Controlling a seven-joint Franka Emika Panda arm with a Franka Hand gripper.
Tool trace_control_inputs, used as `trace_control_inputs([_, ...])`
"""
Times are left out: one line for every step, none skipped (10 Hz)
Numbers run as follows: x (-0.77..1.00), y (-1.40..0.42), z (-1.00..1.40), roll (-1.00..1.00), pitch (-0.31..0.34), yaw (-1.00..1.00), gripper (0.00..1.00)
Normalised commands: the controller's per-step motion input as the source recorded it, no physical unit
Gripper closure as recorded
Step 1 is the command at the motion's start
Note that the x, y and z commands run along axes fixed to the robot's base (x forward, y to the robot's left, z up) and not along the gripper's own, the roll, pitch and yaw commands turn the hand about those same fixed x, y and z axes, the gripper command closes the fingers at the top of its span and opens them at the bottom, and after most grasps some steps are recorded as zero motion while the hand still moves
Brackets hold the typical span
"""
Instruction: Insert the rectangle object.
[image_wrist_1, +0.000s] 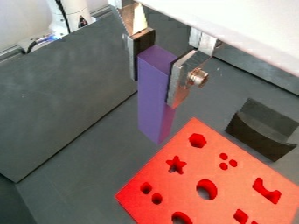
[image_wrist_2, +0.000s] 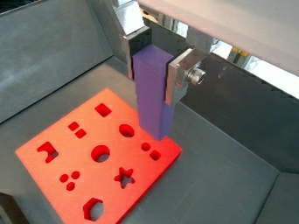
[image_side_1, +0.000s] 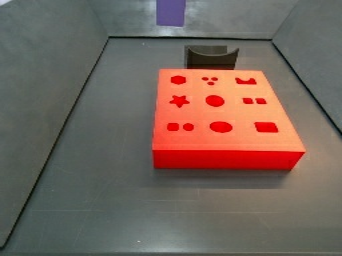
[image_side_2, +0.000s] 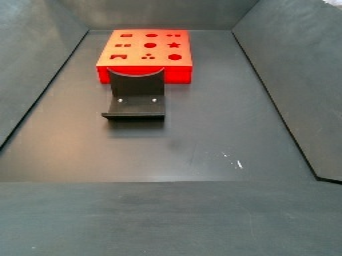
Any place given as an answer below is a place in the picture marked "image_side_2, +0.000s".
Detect red shape sorter block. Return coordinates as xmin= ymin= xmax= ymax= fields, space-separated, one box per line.
xmin=97 ymin=29 xmax=193 ymax=84

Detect black curved holder bracket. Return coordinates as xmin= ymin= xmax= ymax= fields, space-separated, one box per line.
xmin=102 ymin=69 xmax=166 ymax=120

